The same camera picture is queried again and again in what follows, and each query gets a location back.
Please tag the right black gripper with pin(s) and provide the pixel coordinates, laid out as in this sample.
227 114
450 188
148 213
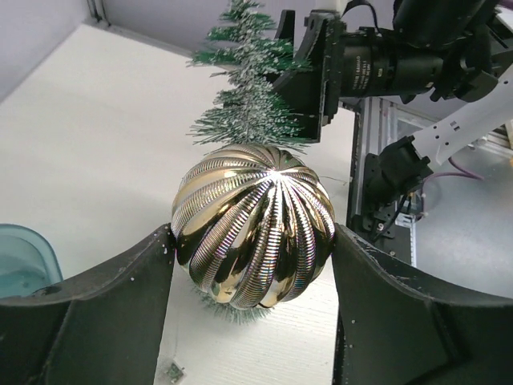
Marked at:
364 63

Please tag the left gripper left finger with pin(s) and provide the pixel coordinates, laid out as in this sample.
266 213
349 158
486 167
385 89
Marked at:
102 326

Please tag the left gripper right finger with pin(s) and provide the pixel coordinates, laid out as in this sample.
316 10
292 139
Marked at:
400 325

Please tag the small frosted christmas tree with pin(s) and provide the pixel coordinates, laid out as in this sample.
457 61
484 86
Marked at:
250 111

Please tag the gold mirror ball ornament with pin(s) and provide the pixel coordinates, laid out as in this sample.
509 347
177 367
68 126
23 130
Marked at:
253 225

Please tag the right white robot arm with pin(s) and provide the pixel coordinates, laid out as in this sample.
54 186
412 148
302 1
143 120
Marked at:
451 59

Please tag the teal plastic bin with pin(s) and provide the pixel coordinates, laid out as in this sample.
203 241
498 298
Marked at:
28 262

